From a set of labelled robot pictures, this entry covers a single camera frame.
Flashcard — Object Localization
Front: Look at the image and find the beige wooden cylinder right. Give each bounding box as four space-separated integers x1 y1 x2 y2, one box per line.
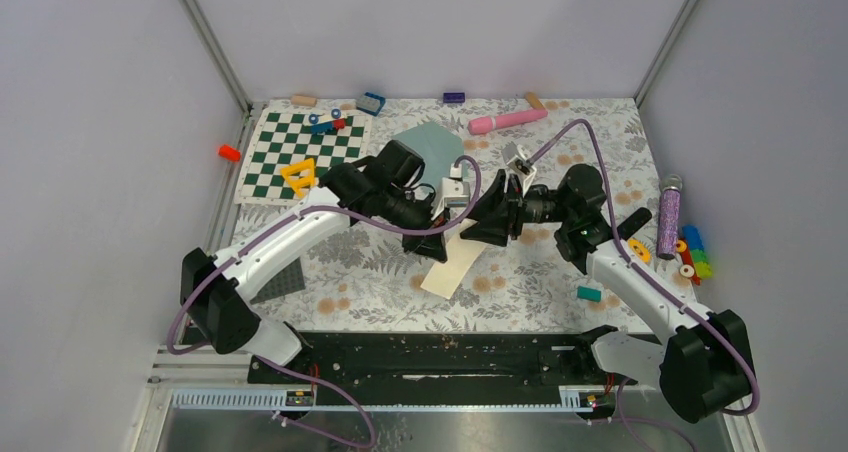
524 92 546 110

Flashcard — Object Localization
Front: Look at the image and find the colourful stacked block toy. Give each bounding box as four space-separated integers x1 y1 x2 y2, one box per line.
676 225 713 285

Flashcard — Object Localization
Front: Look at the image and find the teal small block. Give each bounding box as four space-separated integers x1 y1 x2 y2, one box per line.
577 286 603 303

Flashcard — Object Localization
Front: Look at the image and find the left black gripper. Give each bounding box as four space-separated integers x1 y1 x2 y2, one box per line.
381 185 452 264

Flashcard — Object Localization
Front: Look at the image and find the dark grey lego baseplate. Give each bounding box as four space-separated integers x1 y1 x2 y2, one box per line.
251 259 306 304

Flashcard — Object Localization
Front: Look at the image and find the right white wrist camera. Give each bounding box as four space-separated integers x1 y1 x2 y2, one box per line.
501 142 537 193

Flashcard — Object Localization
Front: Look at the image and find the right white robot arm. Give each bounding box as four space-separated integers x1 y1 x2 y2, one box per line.
460 164 758 423

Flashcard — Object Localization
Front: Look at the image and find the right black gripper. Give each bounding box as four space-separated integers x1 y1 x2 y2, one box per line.
458 170 575 248

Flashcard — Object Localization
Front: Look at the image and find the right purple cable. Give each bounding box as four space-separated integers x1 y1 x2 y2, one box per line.
529 118 761 417

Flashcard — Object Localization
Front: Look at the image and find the teal green envelope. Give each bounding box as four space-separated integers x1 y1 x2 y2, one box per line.
393 122 464 186

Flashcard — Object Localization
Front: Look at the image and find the purple lego brick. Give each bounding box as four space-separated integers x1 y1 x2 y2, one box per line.
442 92 466 104

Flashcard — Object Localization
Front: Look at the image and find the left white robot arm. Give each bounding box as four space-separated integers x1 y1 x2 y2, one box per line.
179 140 448 383

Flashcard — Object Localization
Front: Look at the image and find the yellow triangle frame toy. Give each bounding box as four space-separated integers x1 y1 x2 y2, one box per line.
280 158 317 199

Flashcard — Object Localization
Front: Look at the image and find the floral patterned table mat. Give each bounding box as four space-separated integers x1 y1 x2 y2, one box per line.
255 98 659 333

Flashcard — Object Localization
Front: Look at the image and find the blue red toy car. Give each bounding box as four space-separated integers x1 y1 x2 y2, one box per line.
306 108 347 135

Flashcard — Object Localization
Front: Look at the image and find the blue grey lego brick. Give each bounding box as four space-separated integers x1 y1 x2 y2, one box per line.
355 92 386 117

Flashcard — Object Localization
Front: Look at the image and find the beige wooden cylinder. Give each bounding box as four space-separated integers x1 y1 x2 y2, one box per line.
290 94 318 107
524 92 546 110

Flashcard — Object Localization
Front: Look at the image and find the red cylinder block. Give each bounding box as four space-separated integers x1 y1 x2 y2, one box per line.
218 144 242 163

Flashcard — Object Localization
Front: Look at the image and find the green white chessboard mat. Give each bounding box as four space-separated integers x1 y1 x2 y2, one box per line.
233 106 373 206

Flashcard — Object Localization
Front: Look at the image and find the pink marker pen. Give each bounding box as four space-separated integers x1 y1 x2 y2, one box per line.
468 109 548 135

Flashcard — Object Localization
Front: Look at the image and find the yellow ring toy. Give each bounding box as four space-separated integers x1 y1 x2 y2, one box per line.
628 238 652 264

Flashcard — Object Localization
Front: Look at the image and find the purple glitter microphone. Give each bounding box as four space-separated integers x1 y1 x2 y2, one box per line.
656 174 683 260

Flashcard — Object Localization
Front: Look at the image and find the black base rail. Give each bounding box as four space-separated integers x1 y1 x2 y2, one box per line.
288 327 623 409

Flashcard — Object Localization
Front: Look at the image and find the purple cable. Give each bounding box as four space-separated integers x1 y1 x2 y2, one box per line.
529 118 761 417
165 154 483 358

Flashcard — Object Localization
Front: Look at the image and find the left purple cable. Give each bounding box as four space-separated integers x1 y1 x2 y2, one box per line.
165 154 483 358

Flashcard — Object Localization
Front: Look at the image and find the cream paper letter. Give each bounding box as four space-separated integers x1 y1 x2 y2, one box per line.
421 219 487 299

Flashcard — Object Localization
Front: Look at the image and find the beige wooden cylinder left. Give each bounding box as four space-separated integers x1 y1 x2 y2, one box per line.
290 94 318 107

